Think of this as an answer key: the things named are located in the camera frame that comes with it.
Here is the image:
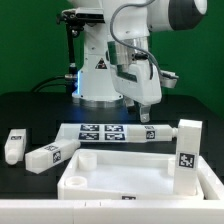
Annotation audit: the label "white marker base plate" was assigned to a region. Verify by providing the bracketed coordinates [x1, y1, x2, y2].
[56, 123, 127, 143]

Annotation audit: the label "white L-shaped obstacle fence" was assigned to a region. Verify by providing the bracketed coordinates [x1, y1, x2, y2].
[0, 159, 224, 224]

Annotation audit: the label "black cables at base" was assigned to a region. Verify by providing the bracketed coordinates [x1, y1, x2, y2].
[31, 75, 73, 94]

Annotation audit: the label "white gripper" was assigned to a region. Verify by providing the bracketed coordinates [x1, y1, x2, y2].
[111, 61, 162, 123]

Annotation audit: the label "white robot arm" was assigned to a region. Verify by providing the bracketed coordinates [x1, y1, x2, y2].
[61, 0, 207, 123]

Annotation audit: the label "white desk top tray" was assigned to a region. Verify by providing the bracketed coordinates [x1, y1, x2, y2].
[57, 149, 204, 200]

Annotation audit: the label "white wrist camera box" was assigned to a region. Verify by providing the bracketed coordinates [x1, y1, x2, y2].
[160, 70, 179, 88]

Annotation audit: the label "black camera on stand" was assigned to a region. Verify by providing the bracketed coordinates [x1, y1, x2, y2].
[56, 9, 104, 94]

